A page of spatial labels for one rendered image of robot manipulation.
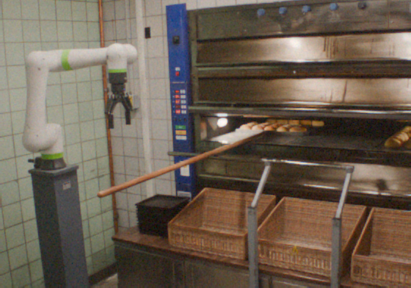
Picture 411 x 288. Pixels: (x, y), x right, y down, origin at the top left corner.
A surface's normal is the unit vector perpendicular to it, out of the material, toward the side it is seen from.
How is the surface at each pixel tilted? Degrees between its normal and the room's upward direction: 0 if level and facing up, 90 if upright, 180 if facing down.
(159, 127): 90
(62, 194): 90
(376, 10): 90
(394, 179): 70
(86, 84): 90
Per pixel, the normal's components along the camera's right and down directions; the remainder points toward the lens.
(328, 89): -0.52, -0.19
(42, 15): 0.84, 0.05
